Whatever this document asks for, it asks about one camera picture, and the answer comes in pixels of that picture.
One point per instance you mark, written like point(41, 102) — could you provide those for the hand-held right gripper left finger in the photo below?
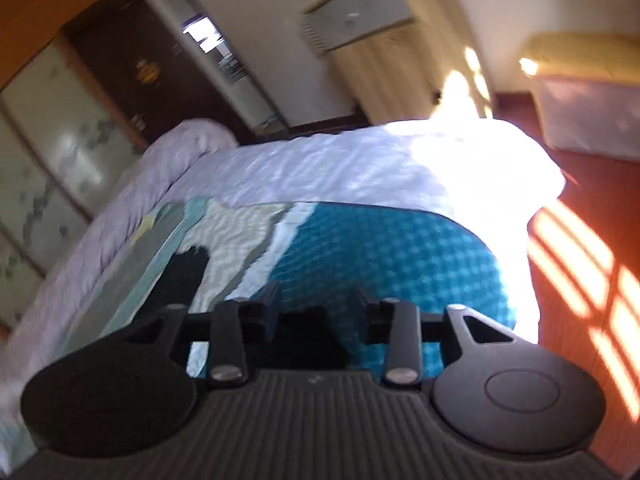
point(272, 310)

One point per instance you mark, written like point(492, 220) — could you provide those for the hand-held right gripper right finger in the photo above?
point(358, 312)

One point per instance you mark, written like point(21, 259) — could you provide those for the teal patterned bedsheet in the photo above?
point(390, 255)

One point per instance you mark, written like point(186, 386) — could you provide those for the pale lavender quilt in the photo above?
point(90, 245)

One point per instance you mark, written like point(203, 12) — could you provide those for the light wooden cabinet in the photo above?
point(385, 70)

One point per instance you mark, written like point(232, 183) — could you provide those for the dark wooden door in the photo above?
point(165, 90)

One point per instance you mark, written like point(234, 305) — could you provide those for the wardrobe with glass sliding doors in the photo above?
point(60, 125)

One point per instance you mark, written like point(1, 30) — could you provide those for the grey cabinet drawer front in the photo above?
point(360, 15)

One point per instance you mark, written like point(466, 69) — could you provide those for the storage box with yellow lid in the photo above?
point(590, 110)

